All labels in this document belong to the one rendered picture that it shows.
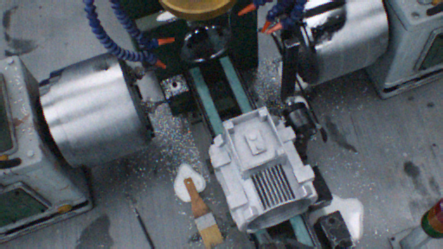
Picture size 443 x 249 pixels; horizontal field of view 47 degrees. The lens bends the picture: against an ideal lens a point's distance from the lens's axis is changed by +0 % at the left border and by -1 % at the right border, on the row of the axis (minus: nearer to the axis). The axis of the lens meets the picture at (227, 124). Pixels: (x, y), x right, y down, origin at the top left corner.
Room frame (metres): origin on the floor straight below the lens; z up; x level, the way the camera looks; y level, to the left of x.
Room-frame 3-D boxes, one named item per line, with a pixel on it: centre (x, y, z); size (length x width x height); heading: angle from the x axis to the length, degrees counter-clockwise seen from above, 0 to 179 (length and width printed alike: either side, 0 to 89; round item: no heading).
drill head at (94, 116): (0.60, 0.35, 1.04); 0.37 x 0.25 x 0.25; 103
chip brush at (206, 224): (0.38, 0.11, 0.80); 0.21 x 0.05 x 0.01; 16
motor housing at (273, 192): (0.39, -0.06, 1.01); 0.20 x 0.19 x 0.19; 13
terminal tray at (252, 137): (0.43, -0.05, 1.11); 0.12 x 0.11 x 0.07; 13
